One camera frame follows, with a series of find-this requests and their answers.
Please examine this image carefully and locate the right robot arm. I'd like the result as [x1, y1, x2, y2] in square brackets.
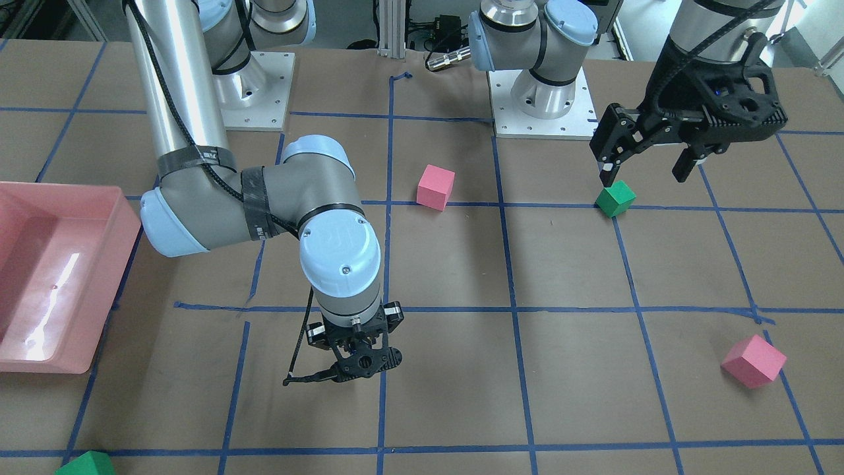
[123, 1, 404, 385]

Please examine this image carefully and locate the pink cube centre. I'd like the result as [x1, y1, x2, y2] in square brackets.
[415, 164, 456, 212]

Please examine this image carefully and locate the aluminium frame post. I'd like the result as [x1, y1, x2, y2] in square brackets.
[376, 0, 409, 62]

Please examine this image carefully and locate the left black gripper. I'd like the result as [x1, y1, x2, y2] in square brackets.
[589, 33, 789, 187]

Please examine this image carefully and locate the green cube near bin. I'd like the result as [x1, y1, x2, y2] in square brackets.
[55, 451, 117, 475]

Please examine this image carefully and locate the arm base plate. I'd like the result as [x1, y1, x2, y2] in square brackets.
[213, 51, 295, 133]
[487, 69, 599, 141]

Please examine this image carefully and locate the green cube near base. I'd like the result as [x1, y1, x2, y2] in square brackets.
[595, 180, 637, 218]

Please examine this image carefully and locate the pink plastic bin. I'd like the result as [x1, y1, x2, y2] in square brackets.
[1, 181, 140, 375]

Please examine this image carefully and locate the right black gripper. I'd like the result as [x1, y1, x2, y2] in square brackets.
[305, 301, 404, 383]

